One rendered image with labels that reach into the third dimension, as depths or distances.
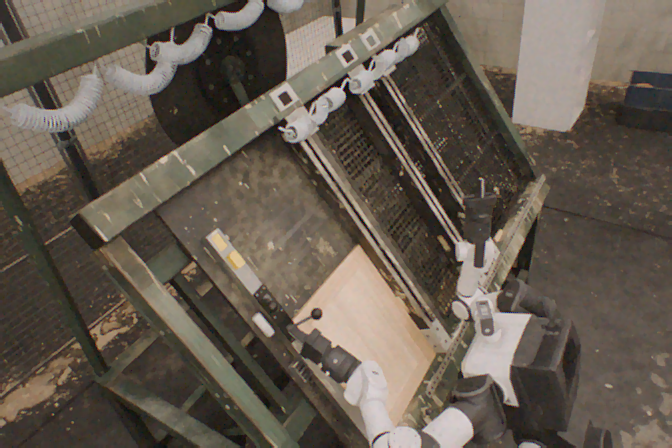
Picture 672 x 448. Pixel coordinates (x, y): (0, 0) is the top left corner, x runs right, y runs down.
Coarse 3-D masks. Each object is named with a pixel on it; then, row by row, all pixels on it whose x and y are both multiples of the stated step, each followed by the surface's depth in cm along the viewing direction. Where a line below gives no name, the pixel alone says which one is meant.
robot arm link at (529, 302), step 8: (528, 288) 161; (528, 296) 160; (536, 296) 161; (544, 296) 163; (496, 304) 171; (520, 304) 160; (528, 304) 160; (536, 304) 160; (544, 304) 161; (536, 312) 161
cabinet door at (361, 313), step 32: (352, 256) 184; (320, 288) 171; (352, 288) 181; (384, 288) 191; (320, 320) 168; (352, 320) 177; (384, 320) 188; (352, 352) 174; (384, 352) 184; (416, 352) 195; (416, 384) 190
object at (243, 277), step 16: (208, 240) 146; (224, 240) 149; (224, 256) 148; (240, 272) 150; (240, 288) 153; (256, 288) 153; (256, 304) 153; (272, 320) 154; (320, 368) 161; (320, 384) 161; (336, 384) 163; (336, 400) 162; (352, 416) 165
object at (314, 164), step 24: (288, 120) 168; (288, 144) 177; (312, 144) 177; (312, 168) 178; (336, 192) 179; (360, 216) 185; (360, 240) 187; (384, 264) 187; (408, 288) 194; (432, 336) 197
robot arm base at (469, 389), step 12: (456, 384) 140; (468, 384) 137; (480, 384) 134; (492, 384) 138; (456, 396) 135; (468, 396) 132; (480, 396) 131; (504, 420) 138; (504, 432) 134; (480, 444) 133
